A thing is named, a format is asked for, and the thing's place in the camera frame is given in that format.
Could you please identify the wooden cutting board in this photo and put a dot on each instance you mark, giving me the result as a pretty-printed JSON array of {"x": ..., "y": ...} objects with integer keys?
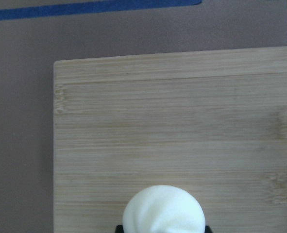
[{"x": 213, "y": 123}]

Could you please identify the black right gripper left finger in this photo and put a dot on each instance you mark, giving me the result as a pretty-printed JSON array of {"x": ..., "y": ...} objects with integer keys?
[{"x": 119, "y": 229}]

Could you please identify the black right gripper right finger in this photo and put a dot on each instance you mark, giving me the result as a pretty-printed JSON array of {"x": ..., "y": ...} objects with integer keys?
[{"x": 208, "y": 229}]

